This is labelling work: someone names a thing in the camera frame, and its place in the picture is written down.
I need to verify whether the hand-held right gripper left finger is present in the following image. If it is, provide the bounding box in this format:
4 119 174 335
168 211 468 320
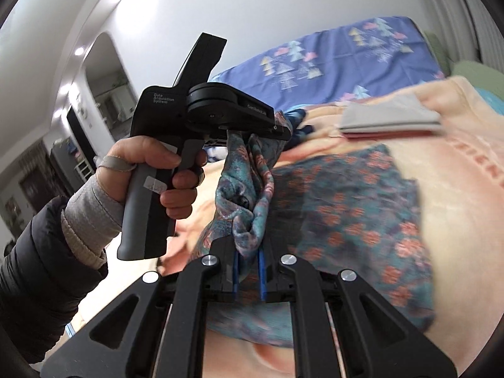
39 238 241 378

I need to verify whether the folded beige cloth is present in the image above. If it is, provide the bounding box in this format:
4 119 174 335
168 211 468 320
339 96 442 135

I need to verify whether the dark cabinet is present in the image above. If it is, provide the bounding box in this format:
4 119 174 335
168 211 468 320
49 138 93 197

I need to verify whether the blue tree-print pillow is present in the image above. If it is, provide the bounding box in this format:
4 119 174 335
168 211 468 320
209 16 447 113

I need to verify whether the green pillow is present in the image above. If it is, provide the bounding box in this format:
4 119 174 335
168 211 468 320
425 31 504 101

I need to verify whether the person's left forearm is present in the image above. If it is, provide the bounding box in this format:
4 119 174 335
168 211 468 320
0 173 123 365

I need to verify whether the white pleated curtain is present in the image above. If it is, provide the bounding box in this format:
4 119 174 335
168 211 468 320
417 0 504 72

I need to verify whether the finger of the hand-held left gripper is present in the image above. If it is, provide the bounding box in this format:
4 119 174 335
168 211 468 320
226 123 293 142

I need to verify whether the teal floral garment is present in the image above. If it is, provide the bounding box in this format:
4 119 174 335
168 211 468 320
189 110 438 341

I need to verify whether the peach fleece blanket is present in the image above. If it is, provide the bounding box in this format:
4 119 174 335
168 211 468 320
157 75 504 378

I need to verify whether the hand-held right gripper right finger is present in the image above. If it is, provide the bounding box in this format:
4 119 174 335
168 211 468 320
258 240 459 378

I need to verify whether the person's left hand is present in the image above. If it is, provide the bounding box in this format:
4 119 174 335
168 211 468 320
94 136 208 221

